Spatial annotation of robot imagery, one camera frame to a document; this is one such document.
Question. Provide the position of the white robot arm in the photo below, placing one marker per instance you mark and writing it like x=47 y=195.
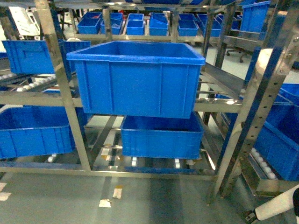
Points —
x=282 y=203

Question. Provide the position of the blue bin right shelf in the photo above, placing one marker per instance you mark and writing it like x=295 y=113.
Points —
x=278 y=141

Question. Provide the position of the blue bin lower middle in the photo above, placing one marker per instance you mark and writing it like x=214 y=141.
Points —
x=168 y=138

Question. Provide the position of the large blue bin upper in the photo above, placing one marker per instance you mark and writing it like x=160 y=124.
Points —
x=151 y=79

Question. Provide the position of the small blue bin background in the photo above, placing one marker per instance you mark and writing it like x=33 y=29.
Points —
x=158 y=24
x=90 y=23
x=116 y=20
x=187 y=25
x=135 y=24

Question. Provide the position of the blue bin lower left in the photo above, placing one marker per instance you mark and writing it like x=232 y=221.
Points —
x=35 y=130

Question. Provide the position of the blue bin far left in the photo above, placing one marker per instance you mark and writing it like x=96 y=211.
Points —
x=32 y=57

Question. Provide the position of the tall blue bin background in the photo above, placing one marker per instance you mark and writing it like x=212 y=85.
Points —
x=253 y=16

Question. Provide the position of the stainless steel shelf frame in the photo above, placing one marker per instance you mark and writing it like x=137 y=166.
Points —
x=251 y=101

